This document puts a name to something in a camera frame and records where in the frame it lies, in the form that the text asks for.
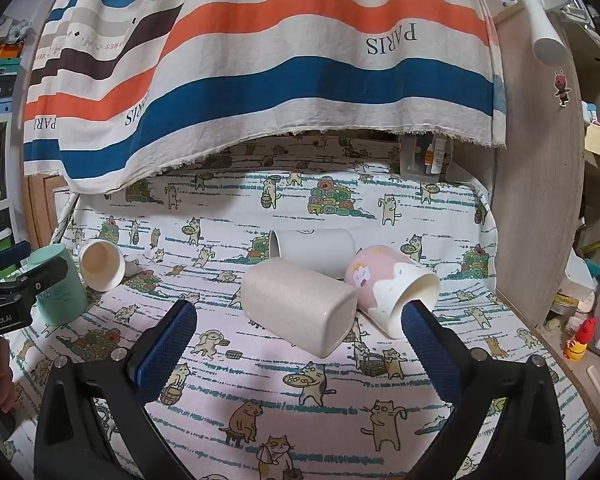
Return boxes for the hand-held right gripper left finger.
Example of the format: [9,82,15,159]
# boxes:
[34,299,199,480]

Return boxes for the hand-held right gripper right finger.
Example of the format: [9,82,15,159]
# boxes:
[400,299,569,480]

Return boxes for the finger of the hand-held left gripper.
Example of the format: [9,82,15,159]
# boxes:
[0,258,67,307]
[0,240,32,282]

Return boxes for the mint green cup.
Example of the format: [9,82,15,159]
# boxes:
[26,244,89,327]

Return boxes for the small cream cup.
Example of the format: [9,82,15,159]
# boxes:
[78,238,127,292]

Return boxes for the pink cloud print cup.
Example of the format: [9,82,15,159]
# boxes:
[343,245,441,341]

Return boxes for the beige speckled cup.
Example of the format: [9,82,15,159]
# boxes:
[241,258,359,359]

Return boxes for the white cup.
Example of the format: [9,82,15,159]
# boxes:
[268,228,358,282]

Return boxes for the person's left hand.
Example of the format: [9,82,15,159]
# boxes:
[0,337,18,412]

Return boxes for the red and yellow toy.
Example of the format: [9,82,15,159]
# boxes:
[564,317,597,364]

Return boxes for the white plastic container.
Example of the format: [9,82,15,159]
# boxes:
[555,247,599,307]

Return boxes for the stack of storage boxes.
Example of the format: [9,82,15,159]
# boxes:
[0,15,32,117]

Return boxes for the cat print blanket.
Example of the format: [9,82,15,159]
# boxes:
[0,130,600,480]

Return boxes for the clear organizer with bottles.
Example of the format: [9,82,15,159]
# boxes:
[400,132,454,182]

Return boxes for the wooden shelf unit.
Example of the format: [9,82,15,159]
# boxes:
[487,0,600,441]

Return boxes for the yellow box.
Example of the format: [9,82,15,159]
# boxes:
[582,122,600,164]

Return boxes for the red cartoon sticker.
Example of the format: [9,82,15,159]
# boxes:
[552,70,574,108]

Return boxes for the striped cloth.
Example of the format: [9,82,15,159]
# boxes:
[22,0,509,195]

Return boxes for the wooden bed frame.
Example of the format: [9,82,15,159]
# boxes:
[25,170,77,257]

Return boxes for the white cylindrical handle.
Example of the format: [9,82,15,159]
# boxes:
[522,0,569,66]

